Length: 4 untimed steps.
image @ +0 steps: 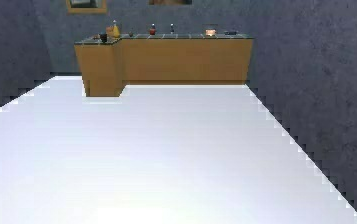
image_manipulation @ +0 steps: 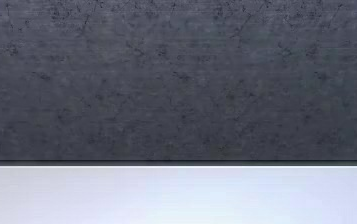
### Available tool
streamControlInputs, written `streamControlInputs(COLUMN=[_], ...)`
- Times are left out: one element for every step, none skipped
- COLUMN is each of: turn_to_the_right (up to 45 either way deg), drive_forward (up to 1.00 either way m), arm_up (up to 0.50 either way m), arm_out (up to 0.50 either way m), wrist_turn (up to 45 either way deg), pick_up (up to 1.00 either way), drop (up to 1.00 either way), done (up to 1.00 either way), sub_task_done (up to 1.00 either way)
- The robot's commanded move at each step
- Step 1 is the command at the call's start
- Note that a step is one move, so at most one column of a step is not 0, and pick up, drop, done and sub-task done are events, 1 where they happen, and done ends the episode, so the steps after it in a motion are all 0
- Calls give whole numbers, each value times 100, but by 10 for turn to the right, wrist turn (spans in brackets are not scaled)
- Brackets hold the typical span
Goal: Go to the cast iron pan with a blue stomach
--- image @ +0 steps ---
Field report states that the wooden counter with tiled top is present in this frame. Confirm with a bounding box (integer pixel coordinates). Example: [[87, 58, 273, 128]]
[[73, 32, 255, 98]]

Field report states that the yellow bottle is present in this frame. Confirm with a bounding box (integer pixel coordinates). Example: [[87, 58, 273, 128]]
[[111, 19, 121, 39]]

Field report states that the dark framed picture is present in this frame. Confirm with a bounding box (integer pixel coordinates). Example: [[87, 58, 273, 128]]
[[148, 0, 193, 6]]

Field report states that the wooden framed picture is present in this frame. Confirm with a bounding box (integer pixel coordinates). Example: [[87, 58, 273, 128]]
[[65, 0, 108, 15]]

